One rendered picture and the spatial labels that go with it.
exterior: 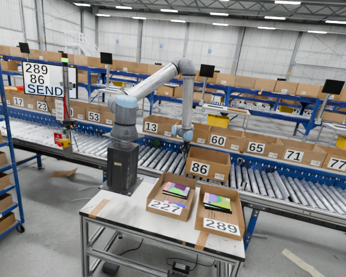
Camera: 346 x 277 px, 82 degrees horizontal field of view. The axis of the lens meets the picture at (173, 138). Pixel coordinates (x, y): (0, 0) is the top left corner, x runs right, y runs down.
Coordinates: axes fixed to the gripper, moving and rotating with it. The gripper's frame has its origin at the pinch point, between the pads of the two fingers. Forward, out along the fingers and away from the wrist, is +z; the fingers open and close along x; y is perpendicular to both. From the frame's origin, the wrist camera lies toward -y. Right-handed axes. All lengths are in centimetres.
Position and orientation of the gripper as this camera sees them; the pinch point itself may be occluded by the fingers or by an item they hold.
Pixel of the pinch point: (184, 158)
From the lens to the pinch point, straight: 205.1
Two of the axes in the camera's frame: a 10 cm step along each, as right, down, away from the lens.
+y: -2.5, 2.9, -9.2
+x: 9.6, 2.0, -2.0
